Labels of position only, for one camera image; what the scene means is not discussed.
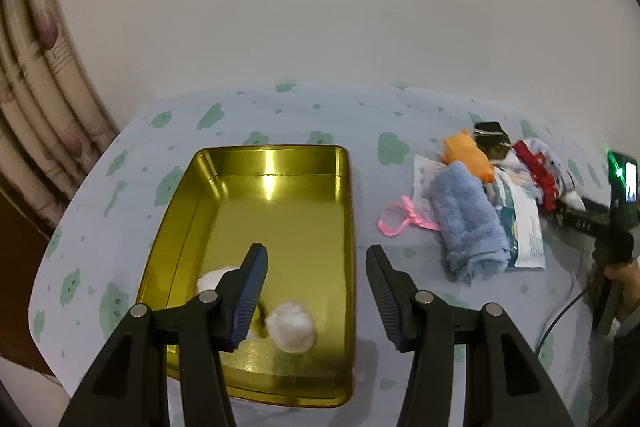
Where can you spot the pink ribbon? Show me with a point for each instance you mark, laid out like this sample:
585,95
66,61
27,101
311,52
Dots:
415,219

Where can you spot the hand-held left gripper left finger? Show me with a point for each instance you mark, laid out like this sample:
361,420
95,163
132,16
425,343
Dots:
248,302

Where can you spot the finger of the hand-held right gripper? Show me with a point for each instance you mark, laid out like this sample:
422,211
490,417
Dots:
580,219

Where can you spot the orange plush toy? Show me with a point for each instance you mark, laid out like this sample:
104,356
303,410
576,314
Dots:
467,154

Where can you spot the white plastic packet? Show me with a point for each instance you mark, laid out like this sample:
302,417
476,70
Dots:
525,232

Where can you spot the dark wooden furniture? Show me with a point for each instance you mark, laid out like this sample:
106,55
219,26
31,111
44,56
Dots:
20,282

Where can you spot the white cotton ball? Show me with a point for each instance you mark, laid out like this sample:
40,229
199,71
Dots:
292,326
214,279

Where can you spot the person's right hand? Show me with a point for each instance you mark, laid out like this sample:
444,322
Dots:
627,284

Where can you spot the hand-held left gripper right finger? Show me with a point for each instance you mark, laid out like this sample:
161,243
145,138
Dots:
386,302

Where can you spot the white cloth with red lace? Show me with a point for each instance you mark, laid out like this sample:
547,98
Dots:
537,169

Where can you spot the blue bed sheet green clouds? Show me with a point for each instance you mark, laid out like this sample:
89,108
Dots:
325,117

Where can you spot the rectangular metal tin box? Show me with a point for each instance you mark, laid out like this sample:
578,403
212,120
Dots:
300,232

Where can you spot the black plaid sock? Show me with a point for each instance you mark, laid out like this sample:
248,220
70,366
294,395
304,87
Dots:
492,134

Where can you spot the floral beige curtain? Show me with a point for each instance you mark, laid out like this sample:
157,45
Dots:
45,107

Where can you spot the blue fluffy towel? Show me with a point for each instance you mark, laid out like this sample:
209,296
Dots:
467,222

